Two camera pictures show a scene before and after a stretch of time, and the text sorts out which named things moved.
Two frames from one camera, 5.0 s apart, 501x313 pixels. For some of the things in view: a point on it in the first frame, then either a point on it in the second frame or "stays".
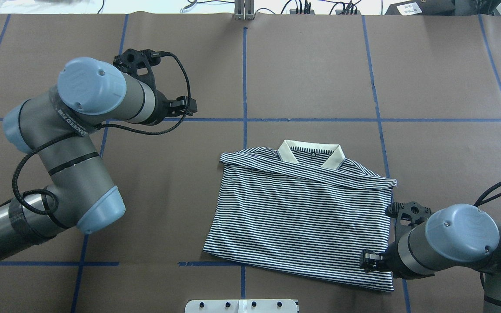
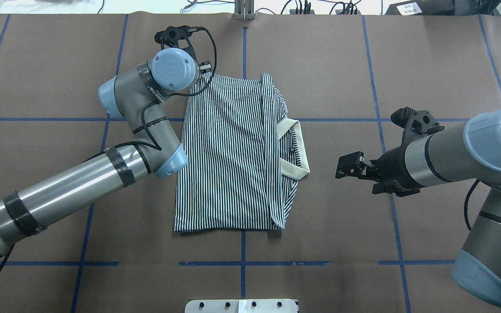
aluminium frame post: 244,10 stays
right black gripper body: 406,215 to 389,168
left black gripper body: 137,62 to 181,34
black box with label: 422,8 stays
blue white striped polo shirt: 300,208 to 240,161
